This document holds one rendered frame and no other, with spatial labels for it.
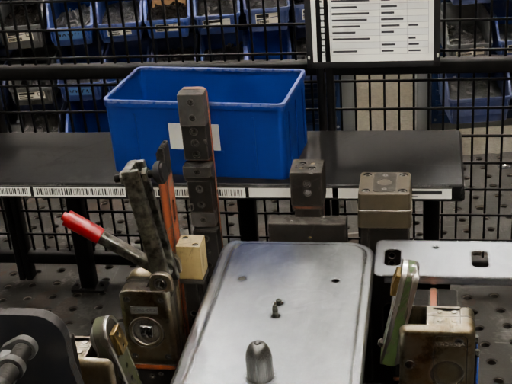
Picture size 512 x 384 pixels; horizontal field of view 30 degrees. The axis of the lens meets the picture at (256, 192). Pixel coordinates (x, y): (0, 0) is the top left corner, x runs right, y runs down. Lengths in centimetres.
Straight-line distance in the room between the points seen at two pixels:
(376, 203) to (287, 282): 20
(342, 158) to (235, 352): 51
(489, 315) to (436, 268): 46
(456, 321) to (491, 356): 54
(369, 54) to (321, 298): 53
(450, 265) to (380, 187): 17
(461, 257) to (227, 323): 35
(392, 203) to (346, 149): 24
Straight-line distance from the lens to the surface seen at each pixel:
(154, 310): 125
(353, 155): 160
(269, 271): 134
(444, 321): 115
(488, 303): 182
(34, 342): 94
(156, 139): 157
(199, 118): 145
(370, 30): 164
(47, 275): 202
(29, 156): 174
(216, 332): 123
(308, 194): 146
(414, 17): 163
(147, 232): 120
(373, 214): 142
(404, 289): 112
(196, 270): 131
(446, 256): 137
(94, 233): 123
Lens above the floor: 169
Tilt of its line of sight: 26 degrees down
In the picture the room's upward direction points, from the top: 5 degrees counter-clockwise
